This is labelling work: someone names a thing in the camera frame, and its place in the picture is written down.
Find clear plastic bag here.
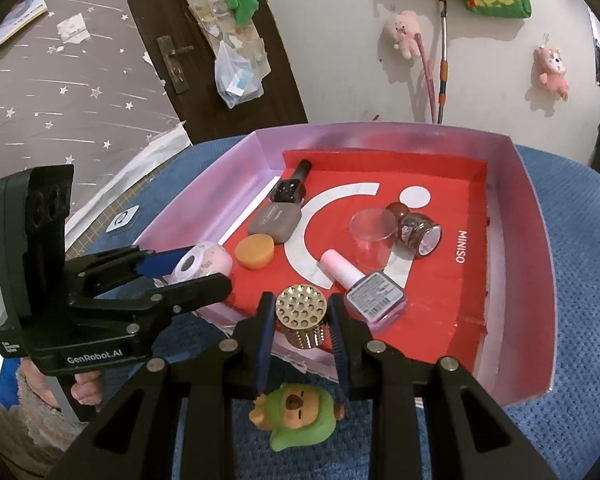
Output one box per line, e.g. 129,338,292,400
214,42,266,109

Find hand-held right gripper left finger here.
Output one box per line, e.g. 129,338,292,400
45,291,278,480

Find pink and red cardboard box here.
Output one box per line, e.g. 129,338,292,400
132,121,557,407

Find gold studded cylinder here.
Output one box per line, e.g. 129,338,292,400
274,283,329,351

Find dark brown door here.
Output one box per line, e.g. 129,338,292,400
112,0,309,144

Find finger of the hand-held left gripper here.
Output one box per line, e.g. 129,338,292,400
69,271,234,347
64,245,197,307

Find torn paper layers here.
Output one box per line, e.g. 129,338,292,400
162,0,272,77

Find metal pole orange grip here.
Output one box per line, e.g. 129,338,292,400
432,0,452,124

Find green plush toy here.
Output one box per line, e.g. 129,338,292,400
228,0,259,26

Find grey brown rounded case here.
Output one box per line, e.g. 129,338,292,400
247,202,304,246

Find dark red bottle silver cap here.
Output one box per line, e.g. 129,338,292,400
385,201,444,259

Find brass door handle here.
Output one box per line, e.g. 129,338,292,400
155,35,196,95

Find clear plastic cup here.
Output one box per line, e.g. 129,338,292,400
349,208,399,272

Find pink tape roll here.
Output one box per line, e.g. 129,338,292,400
172,240,234,284

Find person's left hand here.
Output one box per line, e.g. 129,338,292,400
72,367,105,406

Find thin booklet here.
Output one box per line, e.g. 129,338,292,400
0,0,49,47

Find white plastic sheet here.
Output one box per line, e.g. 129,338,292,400
64,120,194,257

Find person's left forearm fuzzy sleeve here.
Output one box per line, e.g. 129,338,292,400
0,359,90,479

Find pink bear plush toy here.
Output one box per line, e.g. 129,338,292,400
532,45,570,97

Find white torn sticker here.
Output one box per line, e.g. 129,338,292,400
57,12,91,44

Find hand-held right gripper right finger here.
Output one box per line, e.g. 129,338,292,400
327,292,556,480

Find pale pink plush toy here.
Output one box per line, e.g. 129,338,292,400
382,9,421,60

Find green hooded capybara toy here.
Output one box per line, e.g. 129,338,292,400
248,382,345,454

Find white square badge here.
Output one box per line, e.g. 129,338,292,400
105,204,141,234

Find thin pink stick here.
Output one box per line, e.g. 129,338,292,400
414,32,439,122

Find orange round sponge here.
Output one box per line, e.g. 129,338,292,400
234,234,276,269

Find pink cap nail polish bottle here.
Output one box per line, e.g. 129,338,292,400
320,248,409,332

